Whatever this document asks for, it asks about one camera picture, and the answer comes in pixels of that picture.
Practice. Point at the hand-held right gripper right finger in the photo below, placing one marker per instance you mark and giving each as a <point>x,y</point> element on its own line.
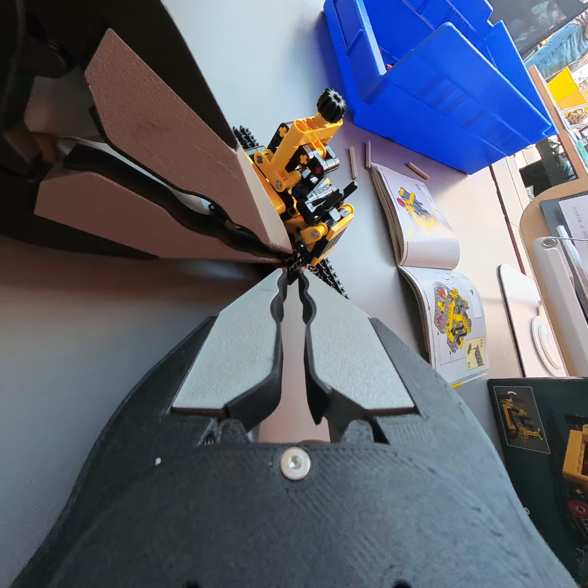
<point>358,363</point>

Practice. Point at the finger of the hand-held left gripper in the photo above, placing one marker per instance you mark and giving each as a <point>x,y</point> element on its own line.
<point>160,115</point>
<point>115,211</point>

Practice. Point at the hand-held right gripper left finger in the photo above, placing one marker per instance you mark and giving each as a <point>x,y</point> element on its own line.
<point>234,358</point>

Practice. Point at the yellow black lego bulldozer model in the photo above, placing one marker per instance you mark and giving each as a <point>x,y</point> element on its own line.
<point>317,229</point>

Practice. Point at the lego instruction booklet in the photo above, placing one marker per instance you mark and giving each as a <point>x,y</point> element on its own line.
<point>427,239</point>

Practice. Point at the brown lego axle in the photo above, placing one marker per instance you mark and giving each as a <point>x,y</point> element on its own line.
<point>417,170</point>
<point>368,154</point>
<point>353,162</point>

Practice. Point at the black lego set box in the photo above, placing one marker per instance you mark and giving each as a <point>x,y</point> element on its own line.
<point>528,482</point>

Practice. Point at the white stand base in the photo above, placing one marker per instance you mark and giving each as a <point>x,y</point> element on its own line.
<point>519,312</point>

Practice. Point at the white sheet holder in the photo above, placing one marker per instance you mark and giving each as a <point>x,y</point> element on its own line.
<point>560,275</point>

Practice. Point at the printed instruction sheet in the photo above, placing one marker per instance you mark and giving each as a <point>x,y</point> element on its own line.
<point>576,216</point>

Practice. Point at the blue plastic storage bin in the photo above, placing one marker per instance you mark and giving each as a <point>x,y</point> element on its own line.
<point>436,105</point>

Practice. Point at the yellow box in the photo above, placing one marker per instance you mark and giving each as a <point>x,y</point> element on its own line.
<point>567,89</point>

